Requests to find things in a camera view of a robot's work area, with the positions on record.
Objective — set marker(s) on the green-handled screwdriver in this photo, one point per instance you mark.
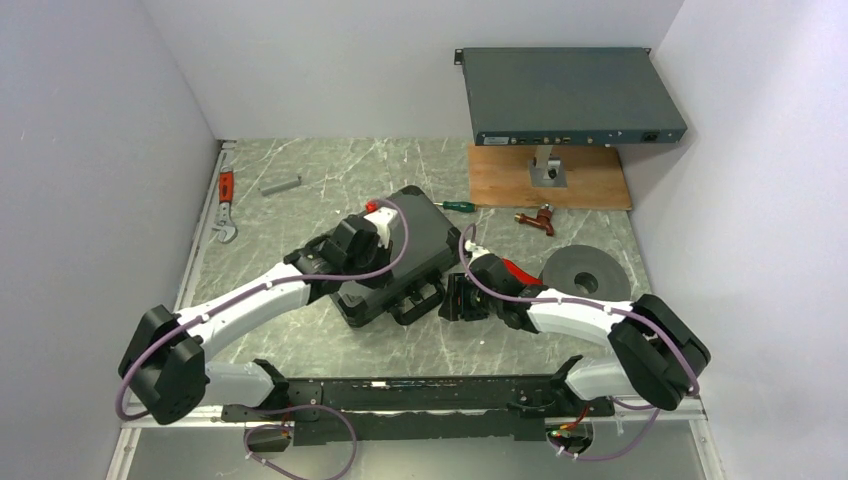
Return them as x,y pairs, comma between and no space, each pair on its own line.
459,206

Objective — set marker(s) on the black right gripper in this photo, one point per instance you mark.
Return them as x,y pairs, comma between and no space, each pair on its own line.
455,304

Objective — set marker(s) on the red-handled adjustable wrench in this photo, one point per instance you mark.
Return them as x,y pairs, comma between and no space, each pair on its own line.
225,228

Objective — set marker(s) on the metal device stand bracket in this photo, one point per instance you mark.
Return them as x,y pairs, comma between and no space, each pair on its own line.
546,169

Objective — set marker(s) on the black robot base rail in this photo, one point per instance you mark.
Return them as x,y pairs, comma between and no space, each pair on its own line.
323,410

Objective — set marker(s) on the black foam-lined carrying case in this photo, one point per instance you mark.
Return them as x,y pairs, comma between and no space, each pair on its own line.
416,286

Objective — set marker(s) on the grey rack-mount network device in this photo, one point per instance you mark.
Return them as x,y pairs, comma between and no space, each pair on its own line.
585,96

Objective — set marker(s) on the plywood base board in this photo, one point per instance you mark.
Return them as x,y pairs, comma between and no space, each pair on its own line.
501,177

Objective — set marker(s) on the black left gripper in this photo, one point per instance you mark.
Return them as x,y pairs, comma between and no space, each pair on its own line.
378,282

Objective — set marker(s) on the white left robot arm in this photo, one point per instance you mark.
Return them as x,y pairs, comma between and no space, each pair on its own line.
168,368

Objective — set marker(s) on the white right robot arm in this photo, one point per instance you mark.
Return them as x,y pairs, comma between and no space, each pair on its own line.
652,353

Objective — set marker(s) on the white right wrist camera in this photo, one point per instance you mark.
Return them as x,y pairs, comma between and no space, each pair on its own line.
474,251

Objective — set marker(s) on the small grey metal bar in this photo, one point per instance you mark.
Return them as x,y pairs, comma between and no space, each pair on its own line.
281,186

